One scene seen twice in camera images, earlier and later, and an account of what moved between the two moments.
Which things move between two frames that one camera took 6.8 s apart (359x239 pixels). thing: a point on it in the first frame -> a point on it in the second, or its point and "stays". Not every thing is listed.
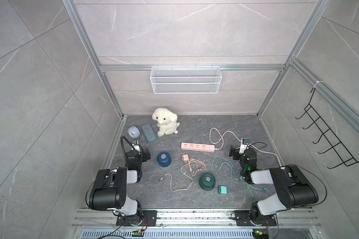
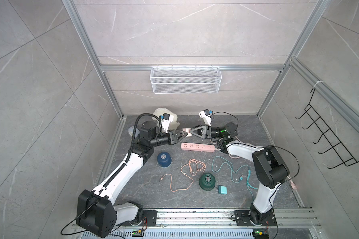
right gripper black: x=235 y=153 -> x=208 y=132
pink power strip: x=199 y=147 stays
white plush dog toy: x=167 y=121 stays
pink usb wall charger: x=185 y=158 -> x=188 y=131
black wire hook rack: x=346 y=157 stays
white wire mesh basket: x=183 y=79 stays
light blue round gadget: x=134 y=132 stays
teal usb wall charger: x=222 y=189 stays
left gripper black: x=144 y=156 -> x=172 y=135
